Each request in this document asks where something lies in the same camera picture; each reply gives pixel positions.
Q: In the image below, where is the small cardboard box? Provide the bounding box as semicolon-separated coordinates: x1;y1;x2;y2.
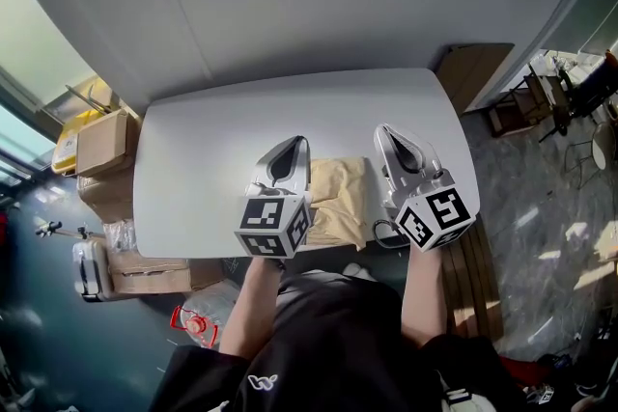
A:
75;109;129;179

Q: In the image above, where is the wooden slat platform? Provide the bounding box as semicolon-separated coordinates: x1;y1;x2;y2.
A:
441;216;504;343

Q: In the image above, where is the yellow plastic bin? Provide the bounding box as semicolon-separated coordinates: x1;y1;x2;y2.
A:
50;124;81;178

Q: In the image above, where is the black and white bag strap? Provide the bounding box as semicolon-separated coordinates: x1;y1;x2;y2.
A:
436;385;484;412

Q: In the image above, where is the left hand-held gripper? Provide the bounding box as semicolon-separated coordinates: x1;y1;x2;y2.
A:
234;135;314;261

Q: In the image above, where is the person's right forearm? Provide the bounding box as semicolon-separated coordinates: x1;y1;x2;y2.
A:
400;245;448;348

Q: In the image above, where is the black standing rack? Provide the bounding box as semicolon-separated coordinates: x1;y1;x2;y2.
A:
574;52;618;117

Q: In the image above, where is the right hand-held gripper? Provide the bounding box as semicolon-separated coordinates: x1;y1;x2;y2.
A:
373;124;477;254

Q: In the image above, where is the black wire chair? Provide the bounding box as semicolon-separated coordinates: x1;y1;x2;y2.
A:
564;142;598;187

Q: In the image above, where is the black cable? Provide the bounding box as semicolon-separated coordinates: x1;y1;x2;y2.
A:
372;219;411;250

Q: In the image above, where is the clear water jug red handle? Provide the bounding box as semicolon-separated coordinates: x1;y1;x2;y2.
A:
169;291;238;348

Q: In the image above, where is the beige cloth garment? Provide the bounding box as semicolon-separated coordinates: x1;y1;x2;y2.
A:
306;154;369;252

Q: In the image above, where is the wooden shelf rack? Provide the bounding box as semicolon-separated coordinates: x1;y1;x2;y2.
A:
487;62;566;139

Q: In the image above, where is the plastic-wrapped cardboard box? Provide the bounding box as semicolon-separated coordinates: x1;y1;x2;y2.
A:
76;168;136;226

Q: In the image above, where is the person's white shoe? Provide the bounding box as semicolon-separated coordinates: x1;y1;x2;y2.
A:
342;262;378;281

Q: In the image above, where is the person's black shirt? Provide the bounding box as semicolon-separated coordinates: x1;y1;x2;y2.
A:
149;269;532;412

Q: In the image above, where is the red cloth bag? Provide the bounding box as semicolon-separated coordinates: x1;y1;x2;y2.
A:
499;354;556;395

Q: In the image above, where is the clear plastic packet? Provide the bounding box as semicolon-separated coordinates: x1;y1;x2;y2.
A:
103;221;139;255

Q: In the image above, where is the large cardboard box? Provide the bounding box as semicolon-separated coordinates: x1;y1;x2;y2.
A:
108;245;192;295
187;258;226;290

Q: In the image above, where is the person's left forearm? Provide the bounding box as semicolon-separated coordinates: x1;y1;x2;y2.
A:
219;255;286;358

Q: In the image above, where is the silver suitcase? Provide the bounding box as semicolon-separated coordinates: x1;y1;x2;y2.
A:
71;238;115;303

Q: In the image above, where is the round white side table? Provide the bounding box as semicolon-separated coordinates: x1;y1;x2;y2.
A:
592;123;612;170

